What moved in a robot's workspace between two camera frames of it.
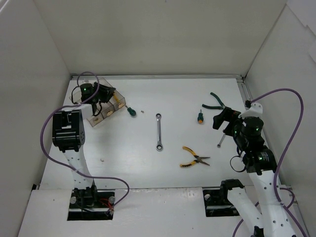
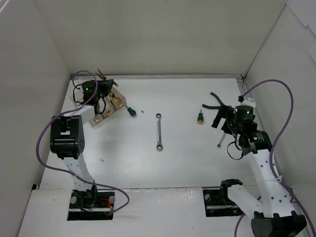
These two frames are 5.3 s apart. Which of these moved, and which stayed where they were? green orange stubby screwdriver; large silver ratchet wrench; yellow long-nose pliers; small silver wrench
Moved: yellow long-nose pliers
Stayed: large silver ratchet wrench; green orange stubby screwdriver; small silver wrench
